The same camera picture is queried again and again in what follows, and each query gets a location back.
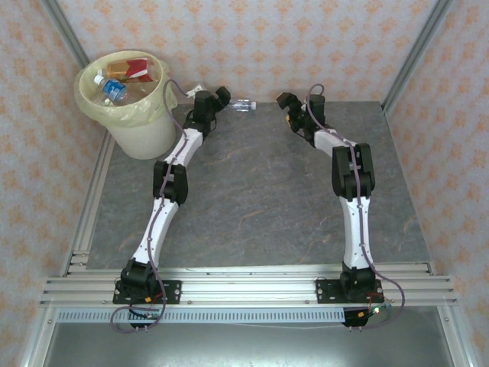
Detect gold red label bottle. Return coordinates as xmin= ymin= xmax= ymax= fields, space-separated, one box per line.
xmin=105 ymin=57 xmax=151 ymax=84

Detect blue label bottle white cap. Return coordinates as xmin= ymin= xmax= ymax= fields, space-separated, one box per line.
xmin=93 ymin=74 xmax=129 ymax=103

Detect cream plastic bin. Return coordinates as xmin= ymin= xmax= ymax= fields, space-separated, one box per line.
xmin=73 ymin=49 xmax=179 ymax=161

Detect pale yellow bin liner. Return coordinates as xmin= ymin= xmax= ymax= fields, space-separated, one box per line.
xmin=73 ymin=49 xmax=179 ymax=129

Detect clear bottle pale blue label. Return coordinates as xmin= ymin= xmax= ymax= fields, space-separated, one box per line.
xmin=230 ymin=98 xmax=257 ymax=112

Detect small circuit board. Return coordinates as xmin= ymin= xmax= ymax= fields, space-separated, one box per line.
xmin=357 ymin=304 xmax=390 ymax=319
xmin=128 ymin=307 xmax=164 ymax=322

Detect grey metal shelf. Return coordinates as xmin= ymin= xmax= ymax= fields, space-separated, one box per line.
xmin=21 ymin=305 xmax=473 ymax=367

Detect aluminium frame post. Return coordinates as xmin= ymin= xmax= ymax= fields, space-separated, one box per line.
xmin=40 ymin=0 xmax=92 ymax=70
xmin=381 ymin=0 xmax=455 ymax=114

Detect aluminium side rail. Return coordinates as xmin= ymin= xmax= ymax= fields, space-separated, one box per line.
xmin=60 ymin=132 xmax=115 ymax=277

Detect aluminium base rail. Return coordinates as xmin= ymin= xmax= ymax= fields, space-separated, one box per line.
xmin=40 ymin=267 xmax=458 ymax=307

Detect white slotted cable duct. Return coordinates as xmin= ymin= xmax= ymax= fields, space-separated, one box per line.
xmin=57 ymin=308 xmax=347 ymax=324

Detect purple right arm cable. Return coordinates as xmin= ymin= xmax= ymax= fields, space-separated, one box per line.
xmin=304 ymin=83 xmax=406 ymax=330

